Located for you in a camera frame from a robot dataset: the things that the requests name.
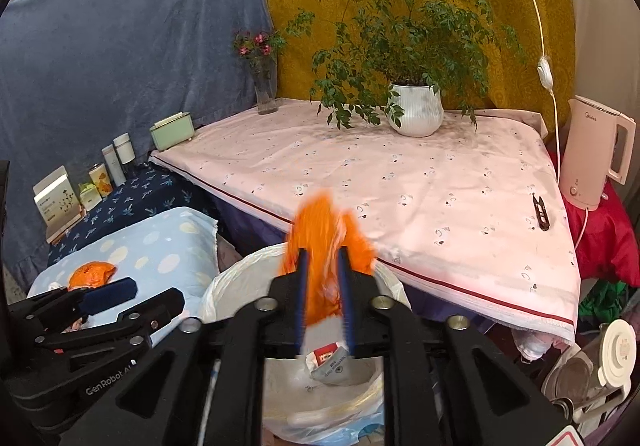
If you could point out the grey crumpled packet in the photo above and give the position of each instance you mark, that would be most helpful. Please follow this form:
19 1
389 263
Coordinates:
350 371

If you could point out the tall white bottle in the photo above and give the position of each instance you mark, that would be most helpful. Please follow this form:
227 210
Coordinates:
114 168

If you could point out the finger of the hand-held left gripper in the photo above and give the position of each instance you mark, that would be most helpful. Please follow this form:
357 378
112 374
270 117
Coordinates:
150 313
112 288

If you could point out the orange printed can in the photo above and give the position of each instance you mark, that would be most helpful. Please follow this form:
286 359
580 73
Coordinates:
101 182

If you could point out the white kitchen appliance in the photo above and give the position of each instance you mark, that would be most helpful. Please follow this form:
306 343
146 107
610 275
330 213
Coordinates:
617 351

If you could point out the pink electric kettle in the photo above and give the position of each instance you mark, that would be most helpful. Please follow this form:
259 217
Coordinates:
585 151

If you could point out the red cloth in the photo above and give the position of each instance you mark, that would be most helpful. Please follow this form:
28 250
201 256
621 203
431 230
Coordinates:
605 236

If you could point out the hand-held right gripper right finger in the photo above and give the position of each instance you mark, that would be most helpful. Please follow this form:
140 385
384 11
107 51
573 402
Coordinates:
346 306

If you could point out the black thread snips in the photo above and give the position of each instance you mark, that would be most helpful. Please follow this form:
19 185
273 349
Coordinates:
541 216

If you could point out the dark blue floral cloth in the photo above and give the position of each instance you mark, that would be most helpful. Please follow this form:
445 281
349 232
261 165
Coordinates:
135 201

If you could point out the white cardboard box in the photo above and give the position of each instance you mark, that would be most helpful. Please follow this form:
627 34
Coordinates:
57 206

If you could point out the green plant in white pot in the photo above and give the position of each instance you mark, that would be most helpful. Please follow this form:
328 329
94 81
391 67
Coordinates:
417 111

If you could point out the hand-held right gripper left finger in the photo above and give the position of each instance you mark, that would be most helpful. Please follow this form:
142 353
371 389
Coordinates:
301 306

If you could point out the blue curtain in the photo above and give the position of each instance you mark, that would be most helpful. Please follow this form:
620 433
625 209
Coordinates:
125 51

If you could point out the orange plastic bag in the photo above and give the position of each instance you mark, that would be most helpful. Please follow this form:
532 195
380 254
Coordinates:
90 274
320 236

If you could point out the light green tissue box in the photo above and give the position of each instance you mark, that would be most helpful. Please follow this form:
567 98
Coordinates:
172 133

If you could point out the glass vase with pink flowers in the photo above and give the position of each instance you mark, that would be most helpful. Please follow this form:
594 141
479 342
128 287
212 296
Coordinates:
265 96

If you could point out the bin with white liner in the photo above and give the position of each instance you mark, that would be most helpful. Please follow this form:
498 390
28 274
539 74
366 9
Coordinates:
240 276

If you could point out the pink printed tablecloth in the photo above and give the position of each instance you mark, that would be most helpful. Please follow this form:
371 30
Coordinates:
375 186

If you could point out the green cloth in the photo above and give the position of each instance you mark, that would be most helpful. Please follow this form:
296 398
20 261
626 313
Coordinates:
605 298

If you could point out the small green box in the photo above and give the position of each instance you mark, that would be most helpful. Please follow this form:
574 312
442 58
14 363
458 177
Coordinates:
90 197

